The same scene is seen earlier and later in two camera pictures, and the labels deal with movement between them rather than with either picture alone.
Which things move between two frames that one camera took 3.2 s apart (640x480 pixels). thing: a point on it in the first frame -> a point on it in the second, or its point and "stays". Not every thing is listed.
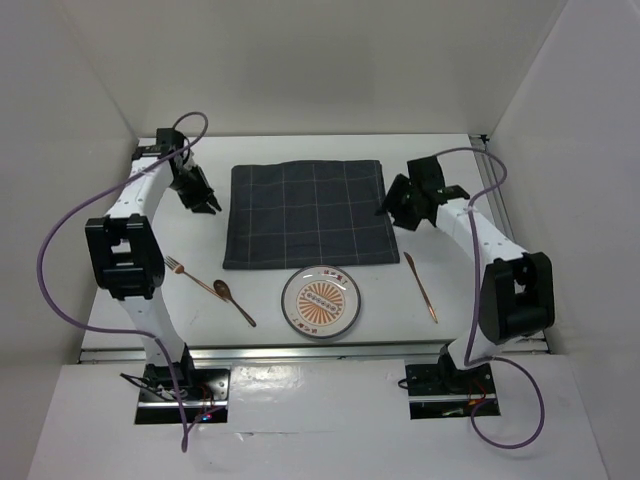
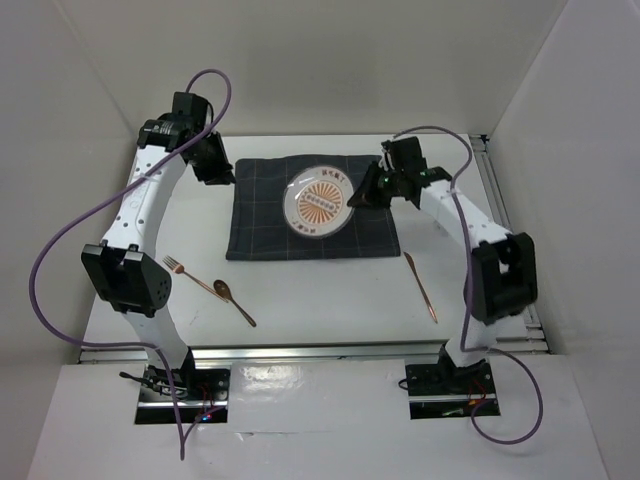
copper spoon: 223,290 stays
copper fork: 178,268 stays
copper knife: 420,287 stays
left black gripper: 197,204 -> 222,169
